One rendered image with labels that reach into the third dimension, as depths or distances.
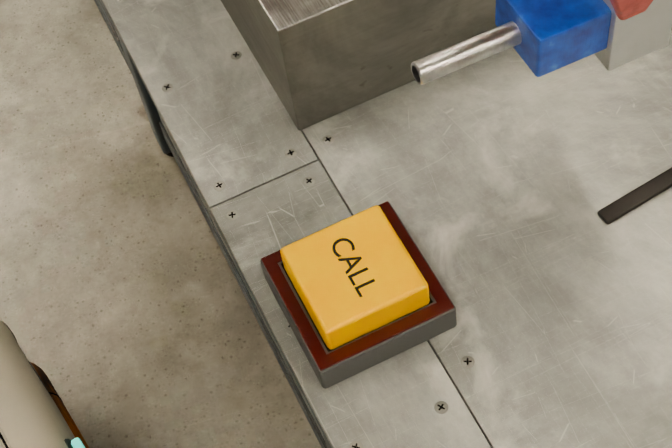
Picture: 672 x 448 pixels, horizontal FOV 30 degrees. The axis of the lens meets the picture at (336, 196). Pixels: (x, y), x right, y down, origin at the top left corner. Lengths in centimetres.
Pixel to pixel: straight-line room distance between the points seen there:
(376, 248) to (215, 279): 102
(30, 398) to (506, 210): 73
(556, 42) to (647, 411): 19
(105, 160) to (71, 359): 32
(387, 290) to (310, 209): 10
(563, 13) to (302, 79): 18
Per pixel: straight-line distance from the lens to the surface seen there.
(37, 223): 179
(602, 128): 76
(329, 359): 65
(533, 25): 61
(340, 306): 65
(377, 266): 66
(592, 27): 62
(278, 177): 75
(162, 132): 175
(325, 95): 75
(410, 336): 66
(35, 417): 132
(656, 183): 73
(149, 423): 159
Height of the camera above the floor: 139
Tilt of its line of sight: 54 degrees down
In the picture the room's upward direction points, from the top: 10 degrees counter-clockwise
